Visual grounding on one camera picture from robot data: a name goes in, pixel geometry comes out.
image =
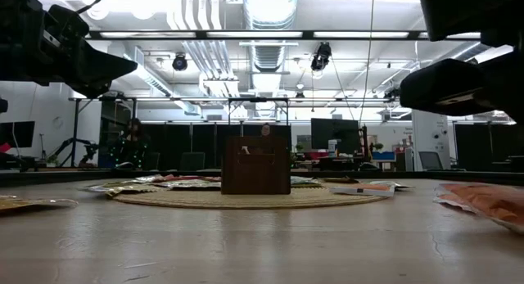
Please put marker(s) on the red bin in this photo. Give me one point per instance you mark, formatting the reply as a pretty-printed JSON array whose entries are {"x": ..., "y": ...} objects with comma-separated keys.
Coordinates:
[{"x": 315, "y": 156}]

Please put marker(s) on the white pillar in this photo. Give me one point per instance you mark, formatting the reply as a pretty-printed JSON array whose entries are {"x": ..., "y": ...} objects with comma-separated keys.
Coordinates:
[{"x": 430, "y": 141}]

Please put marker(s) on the black overhead crossbeam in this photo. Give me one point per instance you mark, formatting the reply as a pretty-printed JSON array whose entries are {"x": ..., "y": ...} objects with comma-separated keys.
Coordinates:
[{"x": 201, "y": 34}]

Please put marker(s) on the black partition wall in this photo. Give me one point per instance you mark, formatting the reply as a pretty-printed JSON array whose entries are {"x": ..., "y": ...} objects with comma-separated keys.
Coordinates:
[
  {"x": 475, "y": 145},
  {"x": 176, "y": 141}
]

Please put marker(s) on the hanging black camera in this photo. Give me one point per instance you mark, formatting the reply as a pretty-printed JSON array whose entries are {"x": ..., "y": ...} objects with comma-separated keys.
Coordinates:
[
  {"x": 180, "y": 63},
  {"x": 391, "y": 93},
  {"x": 321, "y": 57}
]

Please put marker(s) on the person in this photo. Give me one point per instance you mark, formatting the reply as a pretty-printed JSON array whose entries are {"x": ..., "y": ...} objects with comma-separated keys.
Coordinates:
[
  {"x": 133, "y": 141},
  {"x": 266, "y": 130}
]

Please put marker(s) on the black metal scaffold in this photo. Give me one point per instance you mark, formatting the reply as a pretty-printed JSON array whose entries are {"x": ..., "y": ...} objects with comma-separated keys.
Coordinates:
[{"x": 258, "y": 99}]

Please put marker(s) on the small potted plant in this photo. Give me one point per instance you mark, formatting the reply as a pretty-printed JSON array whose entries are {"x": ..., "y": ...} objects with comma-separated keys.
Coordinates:
[{"x": 52, "y": 160}]

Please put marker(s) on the blue bin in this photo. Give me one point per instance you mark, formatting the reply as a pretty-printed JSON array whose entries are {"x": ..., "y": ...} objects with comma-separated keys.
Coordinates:
[{"x": 383, "y": 156}]

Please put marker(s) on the round woven placemat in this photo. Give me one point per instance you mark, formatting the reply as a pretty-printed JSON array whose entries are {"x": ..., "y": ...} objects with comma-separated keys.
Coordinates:
[{"x": 254, "y": 200}]

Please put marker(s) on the silver ventilation duct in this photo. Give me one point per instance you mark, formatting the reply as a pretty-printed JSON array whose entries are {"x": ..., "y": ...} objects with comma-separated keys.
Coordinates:
[{"x": 270, "y": 10}]

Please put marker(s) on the black background robot arm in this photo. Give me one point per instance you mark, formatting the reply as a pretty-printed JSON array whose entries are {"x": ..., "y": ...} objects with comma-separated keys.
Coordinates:
[{"x": 71, "y": 141}]

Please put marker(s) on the white rectangular air duct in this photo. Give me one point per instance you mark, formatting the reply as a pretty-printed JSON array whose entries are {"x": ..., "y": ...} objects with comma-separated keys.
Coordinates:
[{"x": 155, "y": 81}]

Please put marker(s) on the brown wooden tea box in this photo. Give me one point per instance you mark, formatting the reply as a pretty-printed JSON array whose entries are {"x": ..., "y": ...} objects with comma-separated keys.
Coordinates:
[{"x": 256, "y": 177}]

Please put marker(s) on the orange white tea packet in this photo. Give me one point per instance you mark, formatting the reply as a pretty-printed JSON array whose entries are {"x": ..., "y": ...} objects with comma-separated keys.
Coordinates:
[
  {"x": 360, "y": 190},
  {"x": 483, "y": 204}
]

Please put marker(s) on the black monitor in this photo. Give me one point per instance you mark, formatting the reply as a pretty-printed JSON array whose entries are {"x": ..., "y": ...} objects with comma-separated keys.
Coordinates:
[
  {"x": 335, "y": 134},
  {"x": 18, "y": 133}
]

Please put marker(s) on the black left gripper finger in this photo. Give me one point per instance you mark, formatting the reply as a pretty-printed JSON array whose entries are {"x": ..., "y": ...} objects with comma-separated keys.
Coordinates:
[{"x": 104, "y": 69}]

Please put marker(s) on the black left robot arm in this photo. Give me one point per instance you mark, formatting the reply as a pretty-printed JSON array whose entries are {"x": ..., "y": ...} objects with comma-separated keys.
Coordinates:
[{"x": 8, "y": 30}]

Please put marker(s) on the grey office chair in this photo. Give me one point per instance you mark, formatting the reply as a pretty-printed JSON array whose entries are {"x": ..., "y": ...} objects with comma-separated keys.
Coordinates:
[{"x": 430, "y": 160}]

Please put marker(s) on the dark green chair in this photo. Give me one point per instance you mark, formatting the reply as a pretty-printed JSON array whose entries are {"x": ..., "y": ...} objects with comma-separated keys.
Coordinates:
[
  {"x": 192, "y": 161},
  {"x": 150, "y": 161}
]

